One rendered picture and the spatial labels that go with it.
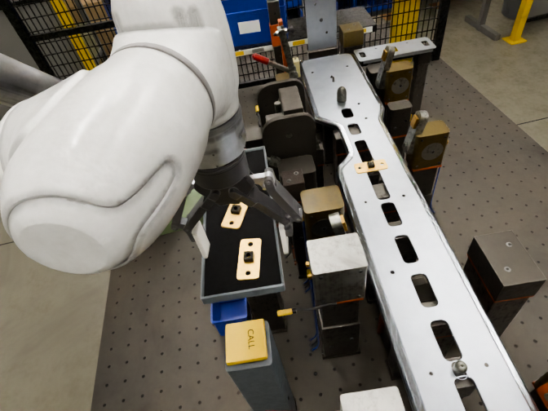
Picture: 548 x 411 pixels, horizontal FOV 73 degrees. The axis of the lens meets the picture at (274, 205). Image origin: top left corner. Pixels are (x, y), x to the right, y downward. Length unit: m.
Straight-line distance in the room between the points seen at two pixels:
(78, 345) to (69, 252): 1.96
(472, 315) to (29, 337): 2.11
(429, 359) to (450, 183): 0.83
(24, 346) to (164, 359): 1.34
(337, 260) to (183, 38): 0.48
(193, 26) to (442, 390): 0.64
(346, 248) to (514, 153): 1.04
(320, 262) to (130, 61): 0.50
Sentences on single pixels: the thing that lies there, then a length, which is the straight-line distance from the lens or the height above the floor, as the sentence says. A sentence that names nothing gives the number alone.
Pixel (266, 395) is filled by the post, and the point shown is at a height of 1.00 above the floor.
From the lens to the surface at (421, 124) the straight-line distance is 1.05.
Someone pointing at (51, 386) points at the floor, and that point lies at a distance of 2.19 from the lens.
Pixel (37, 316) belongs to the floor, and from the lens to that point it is 2.45.
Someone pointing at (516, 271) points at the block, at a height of 1.03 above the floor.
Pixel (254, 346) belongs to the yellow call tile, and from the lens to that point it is 0.58.
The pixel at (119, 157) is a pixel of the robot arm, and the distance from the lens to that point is 0.24.
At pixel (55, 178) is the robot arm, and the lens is 0.24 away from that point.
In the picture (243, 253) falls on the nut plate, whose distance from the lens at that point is 0.66.
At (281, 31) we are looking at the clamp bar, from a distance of 1.27.
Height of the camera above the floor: 1.69
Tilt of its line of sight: 47 degrees down
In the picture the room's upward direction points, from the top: 12 degrees counter-clockwise
